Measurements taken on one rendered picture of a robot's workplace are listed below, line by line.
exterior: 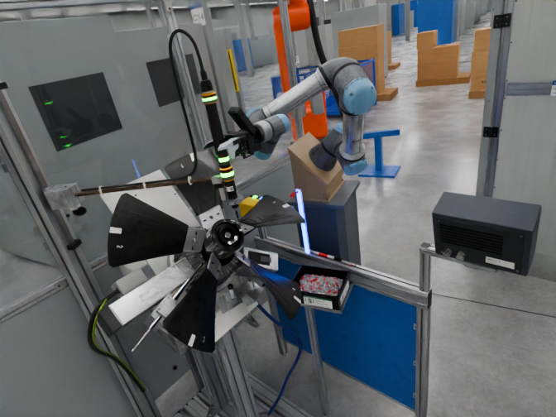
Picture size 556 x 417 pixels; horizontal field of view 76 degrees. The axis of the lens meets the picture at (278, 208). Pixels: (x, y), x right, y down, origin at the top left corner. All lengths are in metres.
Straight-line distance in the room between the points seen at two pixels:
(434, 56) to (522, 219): 9.14
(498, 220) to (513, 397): 1.32
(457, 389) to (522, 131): 1.52
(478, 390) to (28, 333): 2.13
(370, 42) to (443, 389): 7.73
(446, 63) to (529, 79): 7.67
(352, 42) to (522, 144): 6.88
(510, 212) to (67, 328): 1.77
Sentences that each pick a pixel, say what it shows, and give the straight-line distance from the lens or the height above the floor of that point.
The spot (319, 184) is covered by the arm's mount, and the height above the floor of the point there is 1.10.
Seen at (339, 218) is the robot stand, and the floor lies 0.92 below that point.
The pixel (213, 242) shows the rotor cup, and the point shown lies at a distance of 1.17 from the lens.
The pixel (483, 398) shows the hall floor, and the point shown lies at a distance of 2.27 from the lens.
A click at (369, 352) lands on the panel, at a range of 1.87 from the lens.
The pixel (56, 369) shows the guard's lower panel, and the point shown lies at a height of 0.62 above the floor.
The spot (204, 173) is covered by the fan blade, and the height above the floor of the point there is 1.38.
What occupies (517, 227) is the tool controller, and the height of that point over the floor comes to 1.23.
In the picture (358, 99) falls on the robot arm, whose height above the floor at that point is 1.54.
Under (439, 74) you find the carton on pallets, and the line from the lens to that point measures 10.22.
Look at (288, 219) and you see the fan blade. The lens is 1.36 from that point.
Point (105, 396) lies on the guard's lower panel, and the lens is 2.20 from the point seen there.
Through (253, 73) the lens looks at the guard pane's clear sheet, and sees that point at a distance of 2.31.
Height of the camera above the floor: 1.79
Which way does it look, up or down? 26 degrees down
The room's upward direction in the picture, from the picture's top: 10 degrees counter-clockwise
